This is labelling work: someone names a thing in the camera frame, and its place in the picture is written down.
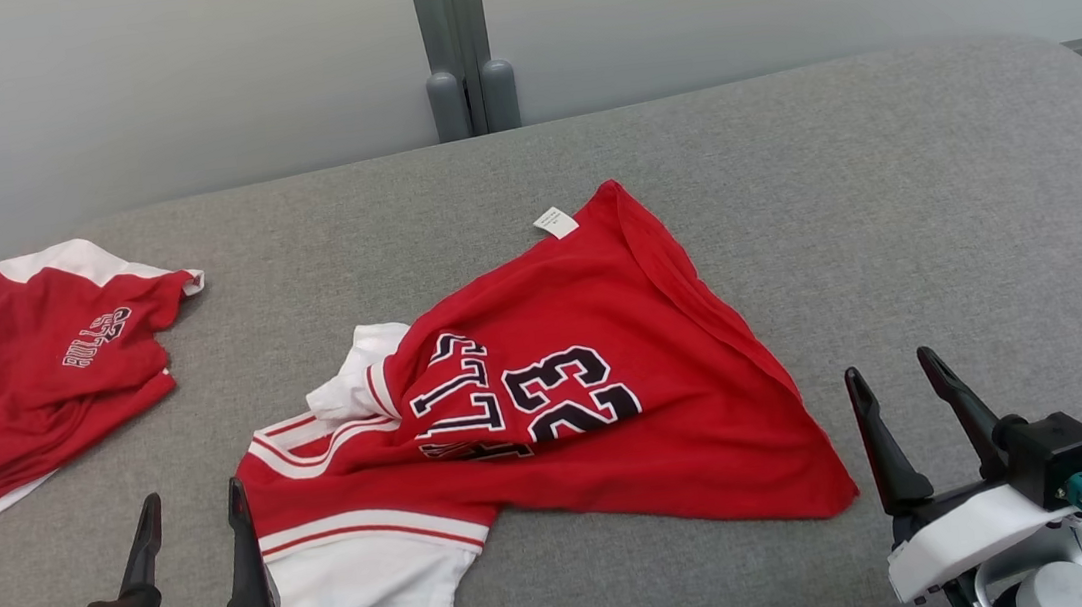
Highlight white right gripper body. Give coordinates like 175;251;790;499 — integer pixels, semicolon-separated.
878;473;1082;607

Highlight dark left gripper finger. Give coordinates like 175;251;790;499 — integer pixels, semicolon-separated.
109;492;172;598
211;473;278;607

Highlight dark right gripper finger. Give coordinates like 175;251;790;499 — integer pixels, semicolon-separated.
842;359;938;520
916;339;1009;488

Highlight red shorts with white stripe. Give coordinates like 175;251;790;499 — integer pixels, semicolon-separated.
0;226;229;523

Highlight red jersey with number 23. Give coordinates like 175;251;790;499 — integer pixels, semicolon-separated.
209;157;871;607

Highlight grey fabric sofa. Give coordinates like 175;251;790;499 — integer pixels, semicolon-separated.
0;25;1082;607

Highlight grey partition post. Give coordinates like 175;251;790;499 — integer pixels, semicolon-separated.
407;0;524;146

